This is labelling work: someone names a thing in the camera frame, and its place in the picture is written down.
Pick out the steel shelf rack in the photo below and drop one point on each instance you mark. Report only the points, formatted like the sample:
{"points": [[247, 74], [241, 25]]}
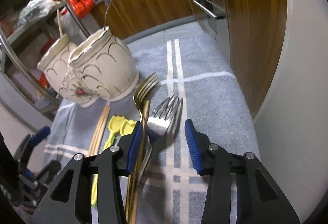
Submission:
{"points": [[23, 43]]}

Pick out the gold fork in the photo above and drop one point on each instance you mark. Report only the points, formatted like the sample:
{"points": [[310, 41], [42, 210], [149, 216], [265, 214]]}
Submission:
{"points": [[139, 98]]}

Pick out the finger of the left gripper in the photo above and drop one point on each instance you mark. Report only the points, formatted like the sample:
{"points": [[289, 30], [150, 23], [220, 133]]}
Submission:
{"points": [[40, 136]]}

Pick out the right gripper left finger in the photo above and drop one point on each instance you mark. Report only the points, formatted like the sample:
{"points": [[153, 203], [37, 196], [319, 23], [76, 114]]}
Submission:
{"points": [[68, 199]]}

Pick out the silver fork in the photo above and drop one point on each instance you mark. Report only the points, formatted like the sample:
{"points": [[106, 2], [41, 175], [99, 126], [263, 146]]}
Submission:
{"points": [[161, 122]]}

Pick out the clear plastic bag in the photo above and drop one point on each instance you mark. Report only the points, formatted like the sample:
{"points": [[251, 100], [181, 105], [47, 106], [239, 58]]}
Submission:
{"points": [[35, 9]]}

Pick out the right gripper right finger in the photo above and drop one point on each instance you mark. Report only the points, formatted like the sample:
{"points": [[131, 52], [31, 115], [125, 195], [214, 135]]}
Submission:
{"points": [[259, 197]]}

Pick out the wooden base cabinets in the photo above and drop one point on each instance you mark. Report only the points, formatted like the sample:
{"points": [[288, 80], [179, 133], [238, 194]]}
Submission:
{"points": [[256, 34]]}

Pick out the white ceramic utensil holder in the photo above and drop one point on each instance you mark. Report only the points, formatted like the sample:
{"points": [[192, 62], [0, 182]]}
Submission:
{"points": [[102, 66]]}

